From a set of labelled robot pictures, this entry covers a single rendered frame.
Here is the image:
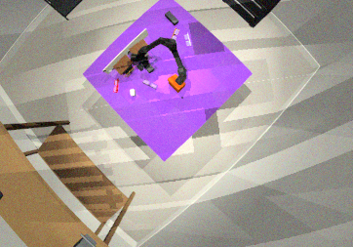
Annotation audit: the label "orange-framed glasses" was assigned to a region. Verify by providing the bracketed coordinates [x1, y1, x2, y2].
[172, 28, 179, 40]

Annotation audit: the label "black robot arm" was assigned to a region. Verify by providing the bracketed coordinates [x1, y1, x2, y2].
[130, 37, 187, 85]

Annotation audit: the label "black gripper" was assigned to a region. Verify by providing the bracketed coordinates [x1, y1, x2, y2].
[142, 61, 155, 73]

